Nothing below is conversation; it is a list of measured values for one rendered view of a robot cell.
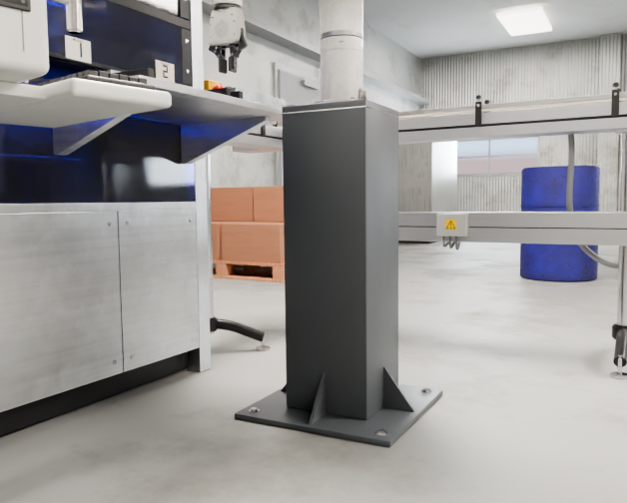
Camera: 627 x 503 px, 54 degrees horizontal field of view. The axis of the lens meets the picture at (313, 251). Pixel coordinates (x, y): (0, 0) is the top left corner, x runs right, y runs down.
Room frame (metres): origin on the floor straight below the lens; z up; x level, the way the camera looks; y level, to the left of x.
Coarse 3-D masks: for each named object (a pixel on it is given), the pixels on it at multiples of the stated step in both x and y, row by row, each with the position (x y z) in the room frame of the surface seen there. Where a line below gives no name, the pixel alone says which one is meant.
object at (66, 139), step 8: (104, 120) 1.55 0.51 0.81; (112, 120) 1.53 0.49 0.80; (120, 120) 1.55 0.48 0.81; (56, 128) 1.63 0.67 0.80; (64, 128) 1.62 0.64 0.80; (72, 128) 1.60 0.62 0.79; (80, 128) 1.59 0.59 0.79; (88, 128) 1.57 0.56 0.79; (96, 128) 1.56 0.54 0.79; (104, 128) 1.57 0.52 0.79; (56, 136) 1.63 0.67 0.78; (64, 136) 1.62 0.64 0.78; (72, 136) 1.60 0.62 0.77; (80, 136) 1.59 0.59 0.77; (88, 136) 1.58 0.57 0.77; (96, 136) 1.60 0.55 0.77; (56, 144) 1.63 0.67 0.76; (64, 144) 1.62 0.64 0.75; (72, 144) 1.60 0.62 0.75; (80, 144) 1.61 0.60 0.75; (56, 152) 1.63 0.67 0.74; (64, 152) 1.63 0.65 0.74
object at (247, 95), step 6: (234, 90) 1.73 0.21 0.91; (240, 90) 1.74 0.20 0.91; (246, 90) 1.77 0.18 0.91; (246, 96) 1.77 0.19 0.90; (252, 96) 1.79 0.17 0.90; (258, 96) 1.82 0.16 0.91; (264, 96) 1.85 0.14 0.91; (270, 96) 1.87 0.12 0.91; (258, 102) 1.82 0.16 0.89; (264, 102) 1.84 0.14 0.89; (270, 102) 1.87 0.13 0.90; (276, 102) 1.90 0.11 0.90; (282, 102) 1.93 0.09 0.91; (282, 108) 1.93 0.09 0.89
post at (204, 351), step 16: (192, 0) 2.14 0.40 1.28; (192, 16) 2.14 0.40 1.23; (192, 32) 2.14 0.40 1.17; (192, 48) 2.14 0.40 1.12; (192, 64) 2.14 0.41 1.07; (192, 80) 2.14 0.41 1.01; (208, 272) 2.19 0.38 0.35; (208, 288) 2.18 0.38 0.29; (208, 304) 2.18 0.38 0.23; (208, 320) 2.18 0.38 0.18; (208, 336) 2.18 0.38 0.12; (192, 352) 2.16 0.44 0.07; (208, 352) 2.18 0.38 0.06; (192, 368) 2.16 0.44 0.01; (208, 368) 2.18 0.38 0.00
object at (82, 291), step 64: (0, 256) 1.50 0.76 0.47; (64, 256) 1.66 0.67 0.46; (128, 256) 1.86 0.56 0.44; (192, 256) 2.11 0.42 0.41; (0, 320) 1.49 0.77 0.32; (64, 320) 1.65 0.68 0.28; (128, 320) 1.85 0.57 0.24; (192, 320) 2.11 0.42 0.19; (0, 384) 1.48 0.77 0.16; (64, 384) 1.64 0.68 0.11
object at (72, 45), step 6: (66, 36) 1.69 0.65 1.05; (66, 42) 1.69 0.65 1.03; (72, 42) 1.71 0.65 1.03; (78, 42) 1.72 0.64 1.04; (84, 42) 1.74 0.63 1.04; (90, 42) 1.76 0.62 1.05; (66, 48) 1.69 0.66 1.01; (72, 48) 1.71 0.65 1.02; (78, 48) 1.72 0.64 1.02; (84, 48) 1.74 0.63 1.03; (90, 48) 1.76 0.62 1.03; (66, 54) 1.69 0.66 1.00; (72, 54) 1.70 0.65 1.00; (78, 54) 1.72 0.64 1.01; (84, 54) 1.74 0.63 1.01; (90, 54) 1.76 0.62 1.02; (78, 60) 1.72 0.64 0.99; (84, 60) 1.74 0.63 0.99; (90, 60) 1.76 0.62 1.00
